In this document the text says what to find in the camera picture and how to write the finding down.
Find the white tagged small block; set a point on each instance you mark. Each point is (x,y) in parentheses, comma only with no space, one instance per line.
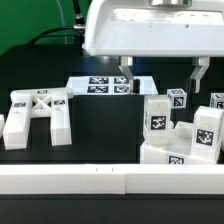
(178,98)

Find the white tagged right block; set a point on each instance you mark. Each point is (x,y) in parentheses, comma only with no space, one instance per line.
(217,100)

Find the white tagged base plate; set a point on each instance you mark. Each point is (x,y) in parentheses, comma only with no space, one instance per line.
(109,85)

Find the white chair seat part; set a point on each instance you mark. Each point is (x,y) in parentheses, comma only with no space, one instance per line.
(178,150)

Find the white chair back frame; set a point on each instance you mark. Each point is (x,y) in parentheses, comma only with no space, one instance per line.
(28,104)

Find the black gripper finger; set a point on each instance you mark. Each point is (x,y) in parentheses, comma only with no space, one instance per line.
(125,63)
(201,66)

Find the white part left edge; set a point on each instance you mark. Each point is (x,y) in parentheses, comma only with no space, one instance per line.
(2,123)

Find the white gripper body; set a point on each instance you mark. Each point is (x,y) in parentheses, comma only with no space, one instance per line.
(139,28)

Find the white front rail barrier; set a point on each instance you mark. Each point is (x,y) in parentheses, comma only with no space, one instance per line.
(112,179)

